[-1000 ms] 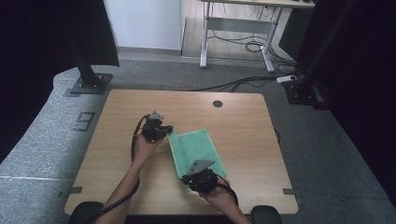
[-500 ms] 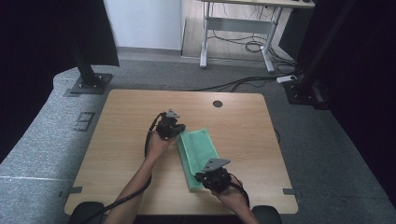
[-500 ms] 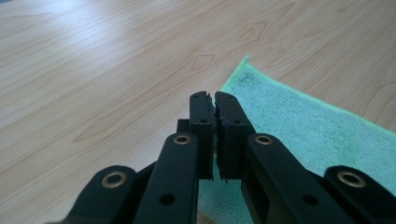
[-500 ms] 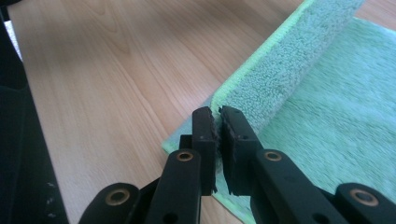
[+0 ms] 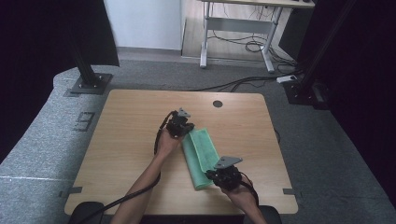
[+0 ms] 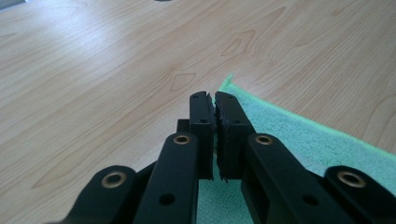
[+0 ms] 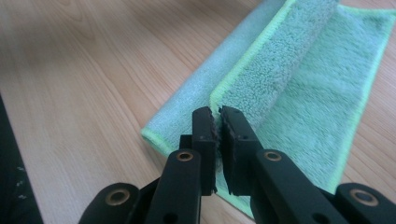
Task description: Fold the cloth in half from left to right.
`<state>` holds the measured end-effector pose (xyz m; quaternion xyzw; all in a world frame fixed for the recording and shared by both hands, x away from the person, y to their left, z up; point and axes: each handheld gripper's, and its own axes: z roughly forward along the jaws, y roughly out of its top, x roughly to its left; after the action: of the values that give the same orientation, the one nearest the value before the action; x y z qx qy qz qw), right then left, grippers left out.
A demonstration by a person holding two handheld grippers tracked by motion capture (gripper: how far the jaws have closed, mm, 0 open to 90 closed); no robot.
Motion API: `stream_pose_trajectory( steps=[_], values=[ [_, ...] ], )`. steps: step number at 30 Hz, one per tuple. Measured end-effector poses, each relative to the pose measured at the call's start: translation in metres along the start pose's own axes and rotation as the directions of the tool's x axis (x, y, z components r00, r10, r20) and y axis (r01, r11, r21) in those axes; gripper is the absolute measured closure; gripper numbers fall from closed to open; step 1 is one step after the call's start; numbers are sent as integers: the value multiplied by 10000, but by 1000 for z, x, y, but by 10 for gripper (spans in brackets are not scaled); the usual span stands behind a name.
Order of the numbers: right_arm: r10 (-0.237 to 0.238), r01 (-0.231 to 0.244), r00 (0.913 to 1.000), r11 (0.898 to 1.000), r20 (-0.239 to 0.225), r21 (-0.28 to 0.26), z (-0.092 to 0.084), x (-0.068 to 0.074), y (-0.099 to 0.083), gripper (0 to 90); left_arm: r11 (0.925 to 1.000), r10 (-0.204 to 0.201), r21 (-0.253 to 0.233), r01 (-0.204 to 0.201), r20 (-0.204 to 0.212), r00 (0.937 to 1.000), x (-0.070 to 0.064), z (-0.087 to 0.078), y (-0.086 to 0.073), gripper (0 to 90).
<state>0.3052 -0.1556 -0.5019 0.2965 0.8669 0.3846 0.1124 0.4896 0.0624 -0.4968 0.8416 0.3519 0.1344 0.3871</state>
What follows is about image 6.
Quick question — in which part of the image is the green microfiber cloth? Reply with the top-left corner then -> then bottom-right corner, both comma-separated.
195,74 -> 396,224

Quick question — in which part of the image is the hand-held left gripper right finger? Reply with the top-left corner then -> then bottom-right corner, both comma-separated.
214,91 -> 354,224

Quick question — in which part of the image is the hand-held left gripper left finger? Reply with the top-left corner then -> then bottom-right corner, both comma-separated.
133,91 -> 217,224

